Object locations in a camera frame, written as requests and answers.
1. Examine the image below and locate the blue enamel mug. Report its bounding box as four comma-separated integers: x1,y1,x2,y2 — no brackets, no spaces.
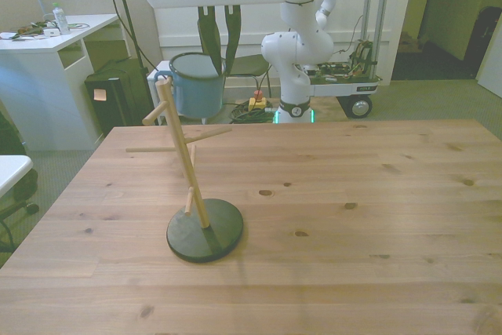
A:
152,52,228,120

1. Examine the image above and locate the wooden mug tree black base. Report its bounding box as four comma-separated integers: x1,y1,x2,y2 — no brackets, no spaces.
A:
125,75,245,264

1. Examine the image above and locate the dark plastic chair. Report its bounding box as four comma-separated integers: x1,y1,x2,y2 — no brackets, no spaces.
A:
197,16,272,103

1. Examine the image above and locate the white square stool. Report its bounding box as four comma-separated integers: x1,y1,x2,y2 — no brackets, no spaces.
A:
147,59,209,126

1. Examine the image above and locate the yellow emergency stop button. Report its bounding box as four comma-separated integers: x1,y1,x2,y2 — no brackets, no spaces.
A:
248,90,268,113

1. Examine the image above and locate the black box with orange sticker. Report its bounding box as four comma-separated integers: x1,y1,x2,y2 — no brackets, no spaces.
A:
84,58,155,137

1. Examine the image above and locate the clear plastic bottle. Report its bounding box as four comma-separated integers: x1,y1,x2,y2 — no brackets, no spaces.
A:
52,2,71,36

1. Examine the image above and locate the white desk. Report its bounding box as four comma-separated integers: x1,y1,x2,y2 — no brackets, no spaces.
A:
0,13,121,151

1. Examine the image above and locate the white rounded table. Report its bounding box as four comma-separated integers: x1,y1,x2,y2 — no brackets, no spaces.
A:
0,154,33,198

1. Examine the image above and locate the coiled black cable bundle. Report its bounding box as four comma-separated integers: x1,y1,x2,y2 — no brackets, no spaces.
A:
228,100,276,125

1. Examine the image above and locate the black camera stand pole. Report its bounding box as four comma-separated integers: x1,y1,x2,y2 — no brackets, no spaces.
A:
105,0,158,116

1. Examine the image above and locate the thin dark camera cable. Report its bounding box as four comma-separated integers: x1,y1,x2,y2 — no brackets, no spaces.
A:
93,0,173,81

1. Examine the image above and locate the wheeled robot cart with frame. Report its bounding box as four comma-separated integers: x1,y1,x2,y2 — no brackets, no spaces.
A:
297,0,395,119

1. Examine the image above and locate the tangled cables pile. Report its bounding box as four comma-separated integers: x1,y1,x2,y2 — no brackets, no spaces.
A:
9,19,45,41

